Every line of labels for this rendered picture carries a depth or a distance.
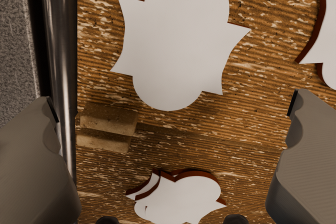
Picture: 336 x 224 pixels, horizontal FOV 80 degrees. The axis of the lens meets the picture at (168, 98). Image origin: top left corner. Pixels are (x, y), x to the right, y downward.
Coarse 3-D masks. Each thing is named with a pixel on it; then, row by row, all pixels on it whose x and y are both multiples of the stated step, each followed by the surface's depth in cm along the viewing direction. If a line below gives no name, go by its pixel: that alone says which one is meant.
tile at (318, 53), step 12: (324, 0) 17; (324, 12) 17; (324, 24) 17; (312, 36) 19; (324, 36) 18; (312, 48) 18; (324, 48) 18; (300, 60) 19; (312, 60) 19; (324, 60) 19; (324, 72) 20
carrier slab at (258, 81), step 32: (96, 0) 17; (256, 0) 17; (288, 0) 17; (96, 32) 19; (256, 32) 19; (288, 32) 19; (96, 64) 20; (256, 64) 20; (288, 64) 20; (96, 96) 22; (128, 96) 22; (224, 96) 22; (256, 96) 22; (288, 96) 22; (320, 96) 22; (192, 128) 25; (224, 128) 25; (256, 128) 25; (288, 128) 25
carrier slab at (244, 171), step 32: (160, 128) 26; (96, 160) 28; (128, 160) 28; (160, 160) 28; (192, 160) 28; (224, 160) 28; (256, 160) 28; (96, 192) 32; (224, 192) 31; (256, 192) 31
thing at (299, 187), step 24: (312, 96) 9; (312, 120) 8; (288, 144) 9; (312, 144) 7; (288, 168) 6; (312, 168) 6; (288, 192) 5; (312, 192) 5; (288, 216) 6; (312, 216) 5
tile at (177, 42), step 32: (128, 0) 16; (160, 0) 16; (192, 0) 16; (224, 0) 16; (128, 32) 18; (160, 32) 18; (192, 32) 18; (224, 32) 18; (128, 64) 19; (160, 64) 19; (192, 64) 19; (224, 64) 19; (160, 96) 21; (192, 96) 21
